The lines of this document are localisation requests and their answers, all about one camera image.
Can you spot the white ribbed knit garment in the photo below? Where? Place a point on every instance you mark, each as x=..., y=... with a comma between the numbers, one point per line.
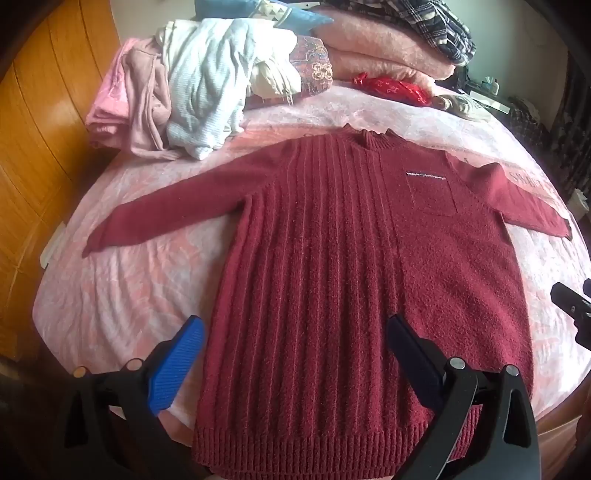
x=207, y=83

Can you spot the plaid garment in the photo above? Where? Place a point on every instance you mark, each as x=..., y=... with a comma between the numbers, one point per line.
x=438, y=23

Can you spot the dark red knit sweater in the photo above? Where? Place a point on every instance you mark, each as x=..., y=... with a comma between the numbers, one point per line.
x=323, y=277

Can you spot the mauve garment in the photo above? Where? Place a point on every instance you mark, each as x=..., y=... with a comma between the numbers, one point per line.
x=143, y=106

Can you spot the cream garment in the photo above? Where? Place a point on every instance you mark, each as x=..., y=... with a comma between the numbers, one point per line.
x=272, y=81

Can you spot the orange wooden cabinet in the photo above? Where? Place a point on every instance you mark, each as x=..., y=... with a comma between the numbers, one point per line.
x=41, y=138

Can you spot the pink printed bedsheet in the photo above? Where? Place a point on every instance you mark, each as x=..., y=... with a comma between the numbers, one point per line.
x=138, y=286

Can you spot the pink folded garment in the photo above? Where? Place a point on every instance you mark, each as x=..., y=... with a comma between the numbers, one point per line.
x=108, y=101

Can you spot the dark patterned curtain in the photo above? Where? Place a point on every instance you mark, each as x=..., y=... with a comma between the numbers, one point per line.
x=563, y=120

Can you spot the pink fluffy blanket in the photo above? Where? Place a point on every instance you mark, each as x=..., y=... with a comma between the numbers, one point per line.
x=369, y=41

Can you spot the cream cloth item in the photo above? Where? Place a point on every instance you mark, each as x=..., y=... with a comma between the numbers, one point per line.
x=455, y=105

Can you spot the red patterned cloth bag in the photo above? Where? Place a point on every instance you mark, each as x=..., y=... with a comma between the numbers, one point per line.
x=397, y=86

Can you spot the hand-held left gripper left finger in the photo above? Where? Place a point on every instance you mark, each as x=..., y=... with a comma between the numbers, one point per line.
x=178, y=364

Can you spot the small bottle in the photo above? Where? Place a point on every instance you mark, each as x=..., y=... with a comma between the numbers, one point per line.
x=494, y=85

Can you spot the patterned maroon cushion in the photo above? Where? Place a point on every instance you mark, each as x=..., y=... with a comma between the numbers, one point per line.
x=314, y=64

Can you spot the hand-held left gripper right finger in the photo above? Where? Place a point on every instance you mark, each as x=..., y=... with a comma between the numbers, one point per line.
x=413, y=355

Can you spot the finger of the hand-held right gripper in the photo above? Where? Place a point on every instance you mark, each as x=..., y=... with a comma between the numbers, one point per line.
x=579, y=309

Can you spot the blue pillow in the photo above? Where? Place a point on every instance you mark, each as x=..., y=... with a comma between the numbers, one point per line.
x=295, y=18

